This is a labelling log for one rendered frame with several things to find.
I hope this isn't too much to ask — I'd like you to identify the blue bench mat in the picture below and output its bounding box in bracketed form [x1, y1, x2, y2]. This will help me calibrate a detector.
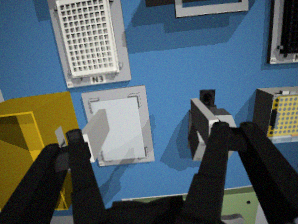
[0, 0, 298, 209]

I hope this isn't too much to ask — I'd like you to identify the yellow bin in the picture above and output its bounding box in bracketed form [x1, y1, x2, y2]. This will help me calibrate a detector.
[0, 91, 79, 211]

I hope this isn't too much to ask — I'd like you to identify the black assay plate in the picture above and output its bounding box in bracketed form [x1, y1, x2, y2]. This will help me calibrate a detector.
[280, 0, 298, 54]

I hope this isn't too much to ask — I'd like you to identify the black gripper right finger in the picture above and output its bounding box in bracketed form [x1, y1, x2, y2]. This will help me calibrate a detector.
[174, 98, 298, 224]

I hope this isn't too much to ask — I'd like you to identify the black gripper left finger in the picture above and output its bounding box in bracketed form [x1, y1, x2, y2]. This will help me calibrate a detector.
[0, 109, 111, 224]

